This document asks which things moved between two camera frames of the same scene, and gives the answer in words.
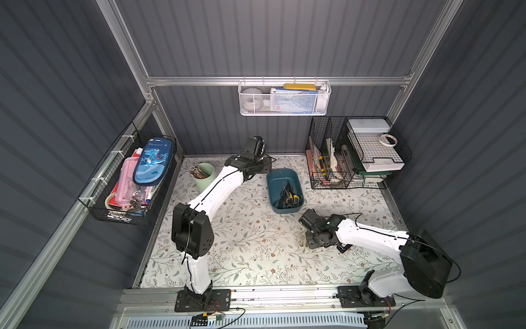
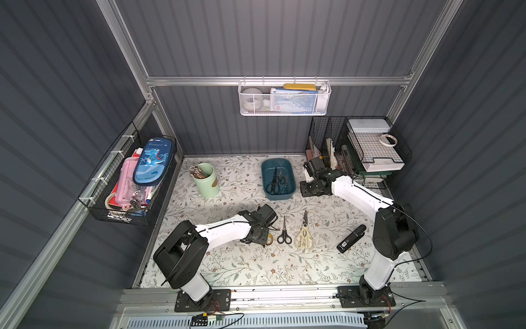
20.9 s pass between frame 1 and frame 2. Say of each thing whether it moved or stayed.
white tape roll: stayed
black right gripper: moved
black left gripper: moved
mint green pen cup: stayed
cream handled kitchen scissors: stayed
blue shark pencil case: stayed
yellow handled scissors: moved
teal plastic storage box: moved
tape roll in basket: stayed
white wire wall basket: stayed
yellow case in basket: stayed
